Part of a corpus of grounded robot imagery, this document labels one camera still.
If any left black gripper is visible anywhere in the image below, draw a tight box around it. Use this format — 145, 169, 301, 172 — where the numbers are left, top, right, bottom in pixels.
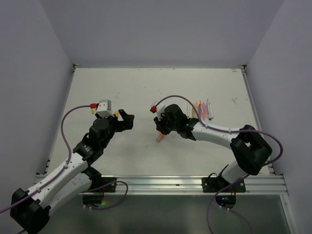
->
96, 109, 134, 148

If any orange highlighter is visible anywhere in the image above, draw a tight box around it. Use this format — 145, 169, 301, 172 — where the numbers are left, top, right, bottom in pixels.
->
156, 132, 164, 143

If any yellow capped pink highlighter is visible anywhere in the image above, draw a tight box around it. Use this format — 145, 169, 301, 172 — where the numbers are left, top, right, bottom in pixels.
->
193, 102, 200, 118

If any red slim pen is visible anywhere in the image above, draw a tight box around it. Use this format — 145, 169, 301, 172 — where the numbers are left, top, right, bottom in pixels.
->
199, 100, 205, 120

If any blue white marker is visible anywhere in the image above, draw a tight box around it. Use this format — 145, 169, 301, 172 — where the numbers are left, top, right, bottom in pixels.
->
206, 99, 213, 120

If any yellow white marker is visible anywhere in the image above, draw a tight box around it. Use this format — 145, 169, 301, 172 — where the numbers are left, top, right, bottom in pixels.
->
210, 102, 214, 119

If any orange capped white marker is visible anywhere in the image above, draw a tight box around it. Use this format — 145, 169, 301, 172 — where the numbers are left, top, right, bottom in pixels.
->
186, 104, 190, 118

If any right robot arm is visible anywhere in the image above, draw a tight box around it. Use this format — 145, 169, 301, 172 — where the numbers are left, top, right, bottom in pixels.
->
150, 104, 273, 193

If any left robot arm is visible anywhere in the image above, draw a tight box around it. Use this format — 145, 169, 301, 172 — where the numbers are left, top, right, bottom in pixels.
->
10, 109, 135, 234

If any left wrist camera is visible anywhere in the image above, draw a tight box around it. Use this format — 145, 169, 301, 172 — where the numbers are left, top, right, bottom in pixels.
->
96, 99, 114, 117

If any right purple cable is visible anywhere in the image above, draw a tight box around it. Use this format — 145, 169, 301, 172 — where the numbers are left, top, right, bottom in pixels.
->
150, 95, 284, 234

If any purple cable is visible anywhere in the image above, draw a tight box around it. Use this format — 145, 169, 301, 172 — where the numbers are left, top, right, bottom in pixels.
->
0, 103, 97, 234
150, 95, 284, 234

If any aluminium rail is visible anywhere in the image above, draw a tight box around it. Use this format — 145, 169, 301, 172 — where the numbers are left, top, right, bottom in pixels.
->
34, 173, 290, 195

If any left base bracket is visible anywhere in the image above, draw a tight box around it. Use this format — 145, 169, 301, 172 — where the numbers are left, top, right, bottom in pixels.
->
96, 177, 117, 193

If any base bracket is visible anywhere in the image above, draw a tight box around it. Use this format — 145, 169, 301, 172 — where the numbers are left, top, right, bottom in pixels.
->
96, 177, 117, 193
201, 173, 246, 193

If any right base bracket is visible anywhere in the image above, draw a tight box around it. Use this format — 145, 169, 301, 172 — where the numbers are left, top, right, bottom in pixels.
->
201, 173, 246, 193

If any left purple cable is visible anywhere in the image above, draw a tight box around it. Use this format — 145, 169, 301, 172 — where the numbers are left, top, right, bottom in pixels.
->
0, 103, 97, 234

